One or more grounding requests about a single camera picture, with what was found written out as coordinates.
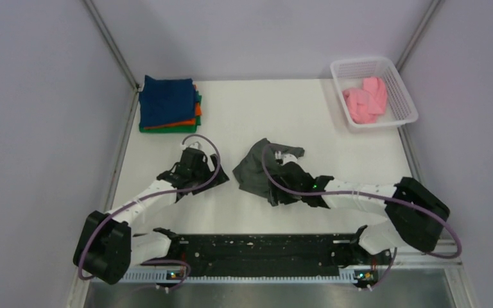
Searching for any dark grey t-shirt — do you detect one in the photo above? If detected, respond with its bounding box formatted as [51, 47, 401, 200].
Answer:
[232, 138, 305, 199]

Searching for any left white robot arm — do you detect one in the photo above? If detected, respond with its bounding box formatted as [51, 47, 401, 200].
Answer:
[73, 146, 228, 284]

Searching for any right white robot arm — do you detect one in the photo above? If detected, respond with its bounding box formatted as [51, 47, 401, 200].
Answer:
[263, 160, 451, 264]

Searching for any folded green t-shirt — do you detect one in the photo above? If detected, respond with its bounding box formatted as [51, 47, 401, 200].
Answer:
[139, 94, 203, 135]

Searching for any folded orange t-shirt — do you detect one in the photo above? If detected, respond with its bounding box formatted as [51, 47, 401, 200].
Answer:
[144, 85, 202, 130]

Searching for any folded navy blue t-shirt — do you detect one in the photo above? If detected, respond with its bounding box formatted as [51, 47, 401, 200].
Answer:
[139, 75, 196, 128]

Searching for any pink t-shirt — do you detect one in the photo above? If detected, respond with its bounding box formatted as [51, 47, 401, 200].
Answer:
[342, 76, 388, 124]

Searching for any white plastic basket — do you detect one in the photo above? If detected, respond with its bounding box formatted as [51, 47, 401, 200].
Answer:
[330, 56, 419, 132]

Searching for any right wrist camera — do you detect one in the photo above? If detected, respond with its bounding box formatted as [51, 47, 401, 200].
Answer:
[275, 151, 298, 166]

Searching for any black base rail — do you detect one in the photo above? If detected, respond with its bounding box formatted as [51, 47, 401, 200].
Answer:
[158, 234, 394, 278]

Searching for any white slotted cable duct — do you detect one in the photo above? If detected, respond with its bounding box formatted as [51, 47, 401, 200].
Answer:
[119, 268, 376, 287]

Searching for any left aluminium frame post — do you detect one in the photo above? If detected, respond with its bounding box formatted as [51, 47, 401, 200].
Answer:
[81, 0, 139, 90]

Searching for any aluminium frame post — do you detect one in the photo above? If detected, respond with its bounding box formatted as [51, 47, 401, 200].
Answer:
[395, 0, 445, 73]
[81, 0, 139, 90]

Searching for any right aluminium frame post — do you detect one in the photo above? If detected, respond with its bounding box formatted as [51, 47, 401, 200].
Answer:
[395, 0, 445, 73]

